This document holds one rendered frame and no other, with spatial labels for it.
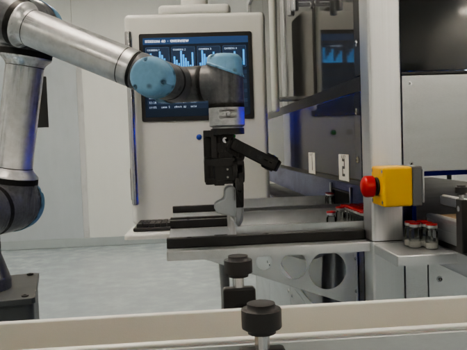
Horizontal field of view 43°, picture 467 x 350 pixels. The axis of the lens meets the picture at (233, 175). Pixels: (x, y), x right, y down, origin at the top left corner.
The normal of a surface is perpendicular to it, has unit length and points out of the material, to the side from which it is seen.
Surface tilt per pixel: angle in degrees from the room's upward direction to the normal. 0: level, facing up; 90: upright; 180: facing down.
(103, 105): 90
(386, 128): 90
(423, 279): 90
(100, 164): 90
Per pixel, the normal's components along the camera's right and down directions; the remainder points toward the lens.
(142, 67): -0.25, 0.06
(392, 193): 0.08, 0.05
